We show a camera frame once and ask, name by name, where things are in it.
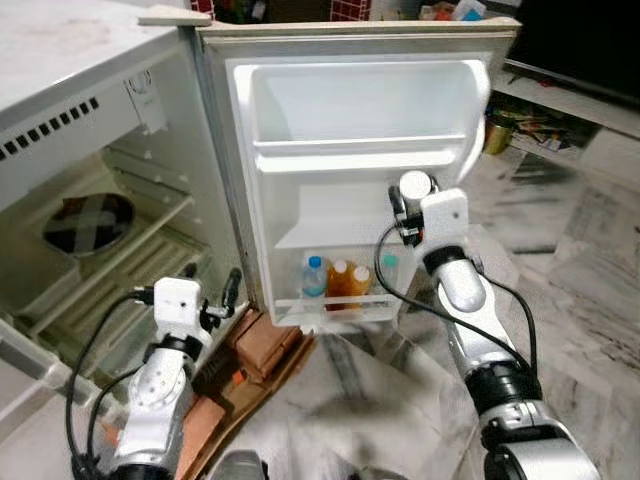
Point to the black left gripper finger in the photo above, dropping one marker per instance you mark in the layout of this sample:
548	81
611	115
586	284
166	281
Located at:
232	290
188	271

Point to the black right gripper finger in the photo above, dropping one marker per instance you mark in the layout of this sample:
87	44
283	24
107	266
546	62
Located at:
436	186
396	200

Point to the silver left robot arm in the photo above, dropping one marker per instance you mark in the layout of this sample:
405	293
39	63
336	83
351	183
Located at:
155	400

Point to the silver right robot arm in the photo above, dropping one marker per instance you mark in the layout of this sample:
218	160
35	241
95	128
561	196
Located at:
468	300

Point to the silver mini fridge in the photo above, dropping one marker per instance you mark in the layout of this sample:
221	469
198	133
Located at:
60	50

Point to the clear bottle teal cap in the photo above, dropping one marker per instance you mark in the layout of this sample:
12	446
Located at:
390	275

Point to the red clay brick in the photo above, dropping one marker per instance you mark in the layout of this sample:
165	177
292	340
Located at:
200	435
265	340

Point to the orange juice bottle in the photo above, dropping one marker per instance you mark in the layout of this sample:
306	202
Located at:
362	285
339	285

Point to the gold metal can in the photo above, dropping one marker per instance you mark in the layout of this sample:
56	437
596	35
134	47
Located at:
498	138

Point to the clear bottle blue cap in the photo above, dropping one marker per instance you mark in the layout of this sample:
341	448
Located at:
314	282

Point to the colourful printed papers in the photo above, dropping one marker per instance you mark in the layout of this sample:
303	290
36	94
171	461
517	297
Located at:
545	128

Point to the black round dish grey cross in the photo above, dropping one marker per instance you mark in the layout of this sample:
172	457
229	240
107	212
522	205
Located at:
55	225

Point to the grey left robot leg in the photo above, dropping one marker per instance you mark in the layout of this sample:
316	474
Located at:
240	468

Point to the grey robot leg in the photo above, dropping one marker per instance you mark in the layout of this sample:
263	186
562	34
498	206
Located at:
240	468
365	474

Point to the white television stand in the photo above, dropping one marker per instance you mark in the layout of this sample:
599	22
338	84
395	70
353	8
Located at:
590	105

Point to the black flat television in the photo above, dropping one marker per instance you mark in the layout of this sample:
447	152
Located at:
580	40

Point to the grey right robot leg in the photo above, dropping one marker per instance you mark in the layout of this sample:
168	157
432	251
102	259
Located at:
365	474

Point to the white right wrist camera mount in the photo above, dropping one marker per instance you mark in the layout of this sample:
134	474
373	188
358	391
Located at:
445	220

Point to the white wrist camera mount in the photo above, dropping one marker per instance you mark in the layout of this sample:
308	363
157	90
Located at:
445	220
178	308

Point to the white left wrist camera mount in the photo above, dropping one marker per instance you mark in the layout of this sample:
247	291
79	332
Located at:
178	308

